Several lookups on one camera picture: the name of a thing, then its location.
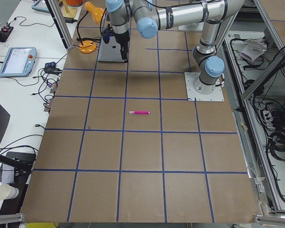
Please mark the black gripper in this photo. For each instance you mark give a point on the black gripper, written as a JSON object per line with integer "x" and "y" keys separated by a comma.
{"x": 122, "y": 38}

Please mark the pink marker pen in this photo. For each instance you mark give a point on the pink marker pen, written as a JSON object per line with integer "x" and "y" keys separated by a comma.
{"x": 139, "y": 112}

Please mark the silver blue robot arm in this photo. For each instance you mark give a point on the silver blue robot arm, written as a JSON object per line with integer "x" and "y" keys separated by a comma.
{"x": 150, "y": 19}

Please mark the silver closed laptop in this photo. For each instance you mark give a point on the silver closed laptop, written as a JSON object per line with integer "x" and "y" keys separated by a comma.
{"x": 110, "y": 52}

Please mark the orange desk lamp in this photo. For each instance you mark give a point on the orange desk lamp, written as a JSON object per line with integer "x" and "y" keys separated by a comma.
{"x": 87, "y": 37}

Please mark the black power adapter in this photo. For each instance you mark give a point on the black power adapter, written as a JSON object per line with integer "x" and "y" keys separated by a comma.
{"x": 69, "y": 20}

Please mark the wooden stand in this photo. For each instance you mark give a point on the wooden stand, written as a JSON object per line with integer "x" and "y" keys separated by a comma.
{"x": 68, "y": 12}

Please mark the black usb hub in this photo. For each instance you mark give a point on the black usb hub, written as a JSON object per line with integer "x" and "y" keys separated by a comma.
{"x": 50, "y": 67}

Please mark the blue teach pendant tablet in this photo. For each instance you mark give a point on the blue teach pendant tablet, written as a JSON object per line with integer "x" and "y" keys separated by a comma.
{"x": 18, "y": 62}

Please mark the black red controller device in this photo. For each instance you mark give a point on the black red controller device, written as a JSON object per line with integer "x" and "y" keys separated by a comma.
{"x": 5, "y": 32}

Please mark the white power strip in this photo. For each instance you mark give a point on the white power strip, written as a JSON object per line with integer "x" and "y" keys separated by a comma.
{"x": 267, "y": 118}

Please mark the white paper cup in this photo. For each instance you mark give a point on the white paper cup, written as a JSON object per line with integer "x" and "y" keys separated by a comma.
{"x": 8, "y": 192}

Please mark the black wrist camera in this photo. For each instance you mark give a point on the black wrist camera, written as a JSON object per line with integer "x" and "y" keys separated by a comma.
{"x": 107, "y": 33}

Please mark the aluminium frame post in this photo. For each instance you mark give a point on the aluminium frame post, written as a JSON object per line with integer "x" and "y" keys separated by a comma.
{"x": 59, "y": 21}

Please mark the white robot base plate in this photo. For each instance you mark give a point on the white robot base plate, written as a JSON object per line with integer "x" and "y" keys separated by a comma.
{"x": 197, "y": 91}

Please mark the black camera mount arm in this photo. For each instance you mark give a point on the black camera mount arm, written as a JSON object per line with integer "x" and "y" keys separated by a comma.
{"x": 16, "y": 164}

